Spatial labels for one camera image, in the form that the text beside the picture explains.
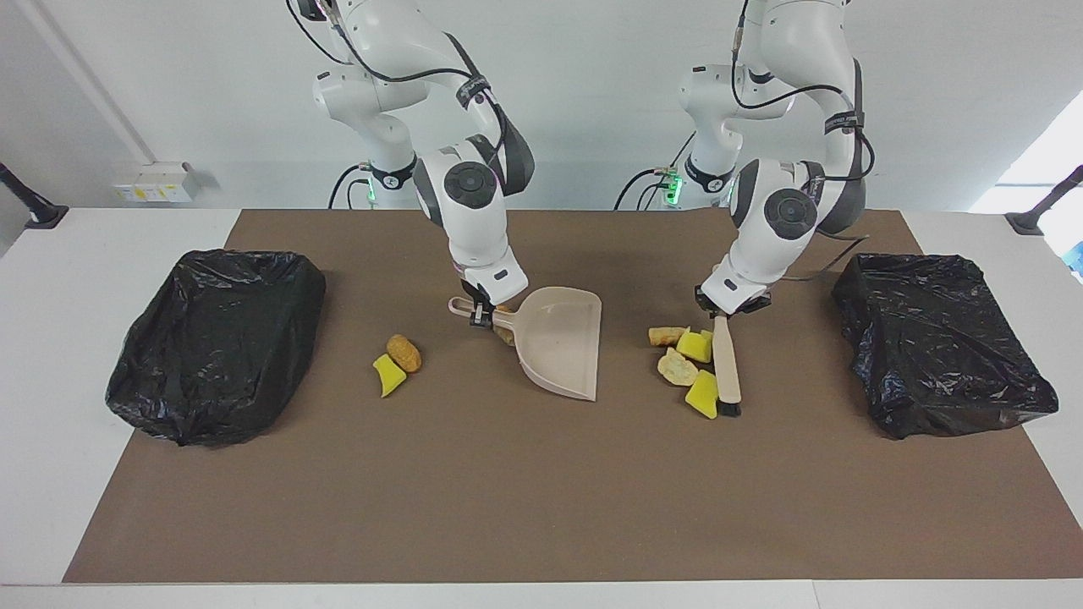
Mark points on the round beige bread piece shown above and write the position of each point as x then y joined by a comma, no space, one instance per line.
677,369

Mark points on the brown table mat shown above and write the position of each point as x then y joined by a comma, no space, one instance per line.
541,491

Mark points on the beige hand brush black bristles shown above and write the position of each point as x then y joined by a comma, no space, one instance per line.
726,364

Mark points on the small yellow sponge wedge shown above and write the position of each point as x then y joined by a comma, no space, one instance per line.
387,376

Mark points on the angular beige bread piece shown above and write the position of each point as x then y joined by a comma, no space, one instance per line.
667,336

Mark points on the brown bread roll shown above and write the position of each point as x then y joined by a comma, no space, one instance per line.
404,353

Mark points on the yellow sponge piece with tail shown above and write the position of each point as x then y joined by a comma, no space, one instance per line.
694,347

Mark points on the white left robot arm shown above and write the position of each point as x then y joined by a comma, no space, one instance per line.
761,258

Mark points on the black bag-lined bin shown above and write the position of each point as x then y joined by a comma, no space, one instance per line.
220,355
939,355

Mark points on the white wall socket box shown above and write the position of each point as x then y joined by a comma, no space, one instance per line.
156,182

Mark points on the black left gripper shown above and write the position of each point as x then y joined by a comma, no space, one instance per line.
744,304

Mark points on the blue object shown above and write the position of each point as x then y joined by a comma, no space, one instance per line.
1077,258

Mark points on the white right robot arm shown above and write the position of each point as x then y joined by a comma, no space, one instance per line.
478,241

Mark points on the striped orange croissant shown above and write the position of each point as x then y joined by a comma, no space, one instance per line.
506,336

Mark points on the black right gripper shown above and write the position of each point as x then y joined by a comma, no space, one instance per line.
478,294

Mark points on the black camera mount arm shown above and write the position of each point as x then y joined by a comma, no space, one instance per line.
42,216
1028,222

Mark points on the beige plastic dustpan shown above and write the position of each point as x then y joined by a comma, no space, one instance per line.
563,347

